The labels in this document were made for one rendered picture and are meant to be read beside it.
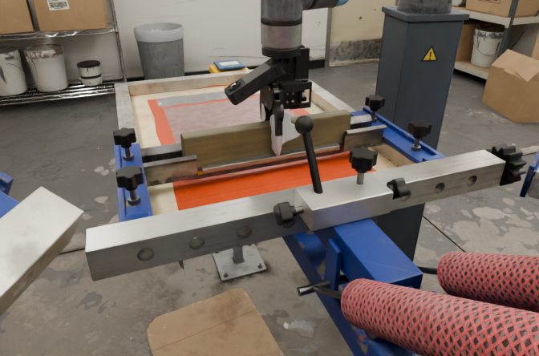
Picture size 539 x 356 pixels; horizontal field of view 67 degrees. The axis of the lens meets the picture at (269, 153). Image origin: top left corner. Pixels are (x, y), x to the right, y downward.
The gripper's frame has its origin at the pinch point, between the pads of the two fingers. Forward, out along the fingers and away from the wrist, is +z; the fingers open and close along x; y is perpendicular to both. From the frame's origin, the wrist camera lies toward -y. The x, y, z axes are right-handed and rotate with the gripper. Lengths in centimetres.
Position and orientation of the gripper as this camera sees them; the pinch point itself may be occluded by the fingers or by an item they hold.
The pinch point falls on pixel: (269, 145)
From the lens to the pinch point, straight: 84.7
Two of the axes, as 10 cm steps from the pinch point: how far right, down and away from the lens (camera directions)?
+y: 9.4, -1.6, 3.1
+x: -3.4, -4.4, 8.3
